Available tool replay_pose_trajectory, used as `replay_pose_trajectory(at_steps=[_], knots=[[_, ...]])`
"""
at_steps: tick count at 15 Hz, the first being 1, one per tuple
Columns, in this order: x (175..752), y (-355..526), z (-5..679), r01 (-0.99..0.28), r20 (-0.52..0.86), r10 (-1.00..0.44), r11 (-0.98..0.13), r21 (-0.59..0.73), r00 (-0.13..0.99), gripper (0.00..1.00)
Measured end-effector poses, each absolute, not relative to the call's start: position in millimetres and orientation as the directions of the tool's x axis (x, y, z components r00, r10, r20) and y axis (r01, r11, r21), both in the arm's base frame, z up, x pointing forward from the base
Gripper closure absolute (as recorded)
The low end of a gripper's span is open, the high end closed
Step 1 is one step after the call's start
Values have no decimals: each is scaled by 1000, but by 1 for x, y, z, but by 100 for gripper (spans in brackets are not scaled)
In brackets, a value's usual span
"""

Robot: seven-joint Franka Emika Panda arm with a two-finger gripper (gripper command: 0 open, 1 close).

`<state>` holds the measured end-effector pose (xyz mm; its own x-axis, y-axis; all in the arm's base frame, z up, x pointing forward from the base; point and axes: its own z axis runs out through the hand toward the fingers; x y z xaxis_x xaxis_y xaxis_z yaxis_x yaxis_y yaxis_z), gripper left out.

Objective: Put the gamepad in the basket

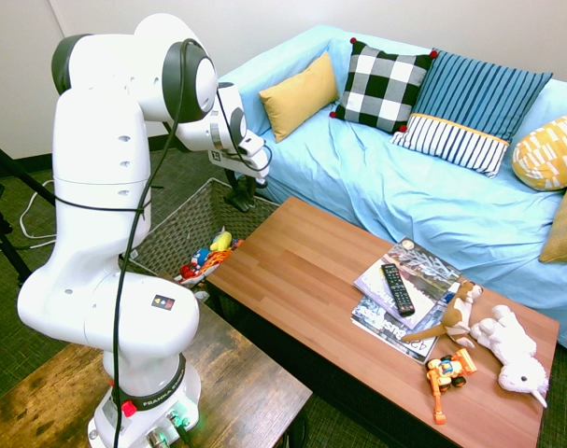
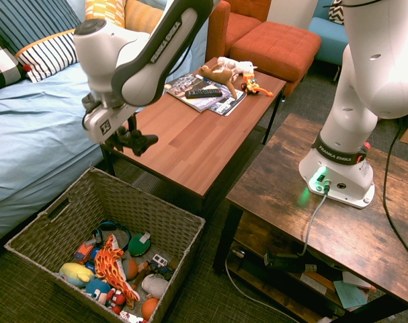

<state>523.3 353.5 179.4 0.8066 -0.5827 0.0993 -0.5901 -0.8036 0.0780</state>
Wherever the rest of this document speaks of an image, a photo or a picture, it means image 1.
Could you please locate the navy white striped pillow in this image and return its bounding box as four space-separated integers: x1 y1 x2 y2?
390 113 511 179

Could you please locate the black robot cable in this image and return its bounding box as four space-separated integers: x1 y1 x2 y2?
110 39 273 448

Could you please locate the orange flame pattern plush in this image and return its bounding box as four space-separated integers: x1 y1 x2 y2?
199 249 234 277

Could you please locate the dark wicker basket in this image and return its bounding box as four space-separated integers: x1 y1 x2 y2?
119 176 284 302

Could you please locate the mustard woven pillow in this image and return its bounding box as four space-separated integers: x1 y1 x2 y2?
538 179 567 265

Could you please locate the yellow plush toy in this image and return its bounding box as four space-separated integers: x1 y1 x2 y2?
210 230 234 253

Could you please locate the grey business magazine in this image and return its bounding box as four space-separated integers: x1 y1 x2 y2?
350 296 441 365

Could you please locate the blue striped large pillow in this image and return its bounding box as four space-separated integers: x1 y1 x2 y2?
411 48 554 144

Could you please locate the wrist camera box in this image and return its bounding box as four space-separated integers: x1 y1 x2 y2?
238 132 266 158

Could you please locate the white unicorn plush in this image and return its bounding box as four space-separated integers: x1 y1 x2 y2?
469 304 550 410

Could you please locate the black white checked pillow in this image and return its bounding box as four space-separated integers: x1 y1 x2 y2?
329 36 439 135

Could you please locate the brown white plush dog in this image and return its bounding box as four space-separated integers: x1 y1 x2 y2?
401 279 484 350

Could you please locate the white floor cable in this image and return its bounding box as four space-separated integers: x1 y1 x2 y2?
0 179 58 260

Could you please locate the yellow white patterned pillow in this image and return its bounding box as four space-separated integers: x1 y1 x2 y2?
511 109 567 192

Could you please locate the light blue covered sofa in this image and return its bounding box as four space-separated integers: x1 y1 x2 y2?
217 23 567 356

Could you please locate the blue and red plush figure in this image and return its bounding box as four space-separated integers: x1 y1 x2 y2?
178 247 212 281

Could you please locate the black TV remote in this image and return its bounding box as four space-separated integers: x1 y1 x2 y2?
380 262 418 315

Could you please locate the plain yellow pillow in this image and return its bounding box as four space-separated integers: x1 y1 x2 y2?
258 49 341 144

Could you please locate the black camera tripod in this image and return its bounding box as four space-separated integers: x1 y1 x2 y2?
0 134 56 340

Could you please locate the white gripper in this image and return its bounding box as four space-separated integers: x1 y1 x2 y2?
208 145 271 203

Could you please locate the orange toy excavator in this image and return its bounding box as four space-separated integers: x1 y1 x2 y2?
425 348 478 425

